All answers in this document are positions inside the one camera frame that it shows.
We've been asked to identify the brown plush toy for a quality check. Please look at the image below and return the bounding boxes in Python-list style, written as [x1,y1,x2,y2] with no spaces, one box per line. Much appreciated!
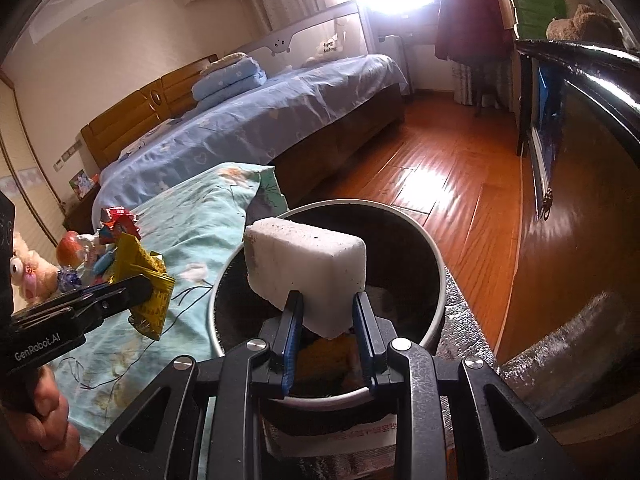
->
[545,3,627,47]

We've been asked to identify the grey patterned curtain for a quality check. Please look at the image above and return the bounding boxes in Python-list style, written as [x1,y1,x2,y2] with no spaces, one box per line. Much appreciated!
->
[451,56,502,107]

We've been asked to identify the person's left hand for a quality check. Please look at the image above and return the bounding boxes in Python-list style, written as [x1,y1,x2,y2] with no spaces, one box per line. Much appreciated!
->
[22,364,87,467]

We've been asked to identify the green box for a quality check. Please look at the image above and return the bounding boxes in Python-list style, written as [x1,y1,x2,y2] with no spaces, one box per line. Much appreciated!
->
[506,0,569,39]

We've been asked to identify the yellow snack packet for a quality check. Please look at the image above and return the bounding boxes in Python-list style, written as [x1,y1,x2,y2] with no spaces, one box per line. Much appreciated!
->
[110,232,177,342]

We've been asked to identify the black round trash bin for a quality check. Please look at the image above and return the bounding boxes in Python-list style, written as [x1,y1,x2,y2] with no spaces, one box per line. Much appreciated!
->
[206,199,447,403]

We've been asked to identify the bed with blue sheet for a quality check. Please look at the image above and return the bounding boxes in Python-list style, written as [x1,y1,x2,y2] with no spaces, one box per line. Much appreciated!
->
[91,52,412,213]

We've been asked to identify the white foam block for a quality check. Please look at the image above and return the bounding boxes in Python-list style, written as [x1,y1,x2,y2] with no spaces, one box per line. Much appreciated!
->
[243,217,369,339]

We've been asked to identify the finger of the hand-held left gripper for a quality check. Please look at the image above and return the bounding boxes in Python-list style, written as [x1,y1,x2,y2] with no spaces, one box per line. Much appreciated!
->
[52,275,154,312]
[74,289,152,334]

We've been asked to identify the red yellow apple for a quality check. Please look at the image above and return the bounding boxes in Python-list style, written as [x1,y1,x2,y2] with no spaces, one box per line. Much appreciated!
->
[56,231,94,267]

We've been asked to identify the dark wooden nightstand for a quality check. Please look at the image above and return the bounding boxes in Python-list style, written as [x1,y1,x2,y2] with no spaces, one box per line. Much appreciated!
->
[61,187,107,234]

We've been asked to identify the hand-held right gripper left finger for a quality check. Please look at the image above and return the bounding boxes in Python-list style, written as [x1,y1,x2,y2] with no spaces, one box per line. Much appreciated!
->
[65,291,305,480]

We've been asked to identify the teal floral cloth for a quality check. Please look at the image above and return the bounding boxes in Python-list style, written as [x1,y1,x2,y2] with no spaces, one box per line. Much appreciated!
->
[37,161,291,480]

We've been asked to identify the dark red coat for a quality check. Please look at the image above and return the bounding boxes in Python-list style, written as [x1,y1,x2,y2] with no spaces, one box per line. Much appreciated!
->
[433,0,516,64]

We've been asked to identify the silver foil bag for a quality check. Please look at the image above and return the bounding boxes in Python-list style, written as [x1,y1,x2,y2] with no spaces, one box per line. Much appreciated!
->
[500,287,640,413]

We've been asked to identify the flat screen television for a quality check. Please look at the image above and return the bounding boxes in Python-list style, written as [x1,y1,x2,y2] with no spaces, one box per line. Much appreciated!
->
[529,52,563,221]

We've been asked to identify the folded blue quilt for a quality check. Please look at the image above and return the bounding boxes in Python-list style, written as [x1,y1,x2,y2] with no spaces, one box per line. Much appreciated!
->
[191,56,269,102]

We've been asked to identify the cream teddy bear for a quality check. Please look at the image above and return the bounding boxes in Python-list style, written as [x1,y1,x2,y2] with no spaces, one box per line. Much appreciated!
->
[10,232,62,307]

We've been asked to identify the framed photo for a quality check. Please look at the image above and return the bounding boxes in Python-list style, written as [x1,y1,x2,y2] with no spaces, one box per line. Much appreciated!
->
[68,168,102,199]

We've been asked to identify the white sliding wardrobe doors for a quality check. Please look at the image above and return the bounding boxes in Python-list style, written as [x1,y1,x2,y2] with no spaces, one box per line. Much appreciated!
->
[0,72,67,247]

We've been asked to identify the grey bed guard rail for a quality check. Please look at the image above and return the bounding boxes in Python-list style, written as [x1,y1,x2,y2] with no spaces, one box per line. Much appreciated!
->
[234,0,377,69]

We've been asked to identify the purple snack wrapper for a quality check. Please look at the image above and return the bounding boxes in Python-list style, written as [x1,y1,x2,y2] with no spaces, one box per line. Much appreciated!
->
[56,266,84,294]

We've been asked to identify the wooden headboard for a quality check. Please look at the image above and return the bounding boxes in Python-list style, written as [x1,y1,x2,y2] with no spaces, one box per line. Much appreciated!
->
[80,54,221,175]

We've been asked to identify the red snack wrapper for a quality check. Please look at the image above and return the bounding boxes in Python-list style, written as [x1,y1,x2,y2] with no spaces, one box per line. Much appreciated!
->
[99,206,142,242]

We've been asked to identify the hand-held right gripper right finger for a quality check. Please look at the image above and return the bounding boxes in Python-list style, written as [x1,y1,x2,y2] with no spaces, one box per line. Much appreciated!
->
[352,291,581,480]

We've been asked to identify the grey pillow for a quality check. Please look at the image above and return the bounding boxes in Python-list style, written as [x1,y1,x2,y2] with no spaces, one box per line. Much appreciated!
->
[206,51,249,69]

